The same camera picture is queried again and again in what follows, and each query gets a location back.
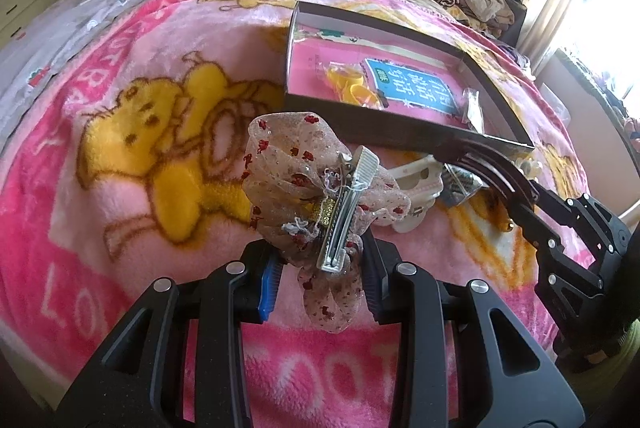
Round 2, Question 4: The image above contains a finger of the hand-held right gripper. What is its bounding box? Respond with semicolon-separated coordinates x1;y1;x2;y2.
535;188;633;281
505;194;606;324

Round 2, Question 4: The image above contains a yellow plastic hair clip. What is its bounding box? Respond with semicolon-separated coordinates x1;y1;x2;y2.
345;81;389;110

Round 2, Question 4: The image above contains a dark curved headband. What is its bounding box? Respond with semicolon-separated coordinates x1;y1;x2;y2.
430;135;540;210

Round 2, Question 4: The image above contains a yellow hair ties packet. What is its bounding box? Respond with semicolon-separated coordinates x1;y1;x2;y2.
322;63;362;92

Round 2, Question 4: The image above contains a beige mesh bow hair clip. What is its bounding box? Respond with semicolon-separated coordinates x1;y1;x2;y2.
242;112;412;335

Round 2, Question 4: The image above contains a cluttered window ledge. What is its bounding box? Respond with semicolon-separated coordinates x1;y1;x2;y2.
555;48;640;169

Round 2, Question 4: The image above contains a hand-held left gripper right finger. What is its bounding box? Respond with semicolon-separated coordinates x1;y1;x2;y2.
362;234;586;428

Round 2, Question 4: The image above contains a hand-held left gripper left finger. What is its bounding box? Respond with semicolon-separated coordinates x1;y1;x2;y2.
55;242;283;428

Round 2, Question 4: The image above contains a pink cartoon printed blanket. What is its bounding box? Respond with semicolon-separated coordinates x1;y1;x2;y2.
0;0;601;415

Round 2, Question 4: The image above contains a grey printed bed sheet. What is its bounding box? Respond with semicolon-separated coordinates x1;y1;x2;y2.
0;0;176;139

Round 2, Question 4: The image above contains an amber claw hair clip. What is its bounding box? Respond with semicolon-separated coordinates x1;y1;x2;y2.
481;192;517;235

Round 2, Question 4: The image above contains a white claw hair clip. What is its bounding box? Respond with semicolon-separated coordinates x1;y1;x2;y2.
392;155;447;234

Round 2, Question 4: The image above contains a shiny plastic packet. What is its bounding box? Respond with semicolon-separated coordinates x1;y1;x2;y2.
440;163;484;209

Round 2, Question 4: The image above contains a dark cardboard box tray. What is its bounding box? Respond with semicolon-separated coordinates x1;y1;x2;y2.
282;0;536;155

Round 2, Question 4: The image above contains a clear plastic bag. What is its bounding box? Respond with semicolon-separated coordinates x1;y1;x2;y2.
542;81;571;125

